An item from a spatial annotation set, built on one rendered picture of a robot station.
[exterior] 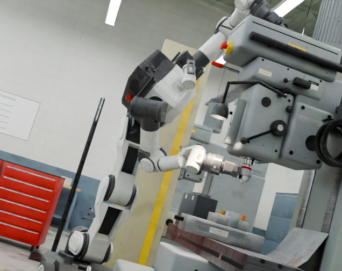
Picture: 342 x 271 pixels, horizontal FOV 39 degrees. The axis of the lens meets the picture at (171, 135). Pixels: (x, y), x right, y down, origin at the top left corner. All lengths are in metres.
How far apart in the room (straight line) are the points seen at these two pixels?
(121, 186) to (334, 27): 1.29
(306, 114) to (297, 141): 0.12
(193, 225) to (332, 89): 0.86
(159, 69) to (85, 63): 9.03
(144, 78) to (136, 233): 1.77
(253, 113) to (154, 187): 1.85
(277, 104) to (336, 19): 0.51
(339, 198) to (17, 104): 9.59
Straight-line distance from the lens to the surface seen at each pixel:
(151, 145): 2.28
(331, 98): 2.27
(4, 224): 6.60
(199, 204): 2.58
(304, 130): 2.17
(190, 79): 2.25
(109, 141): 11.11
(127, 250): 3.82
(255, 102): 2.12
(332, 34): 2.37
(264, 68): 2.14
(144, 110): 2.19
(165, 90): 2.29
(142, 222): 3.82
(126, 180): 2.54
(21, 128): 11.14
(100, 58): 11.41
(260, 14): 2.34
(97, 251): 2.65
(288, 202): 9.99
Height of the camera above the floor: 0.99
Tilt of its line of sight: 9 degrees up
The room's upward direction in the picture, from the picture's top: 17 degrees clockwise
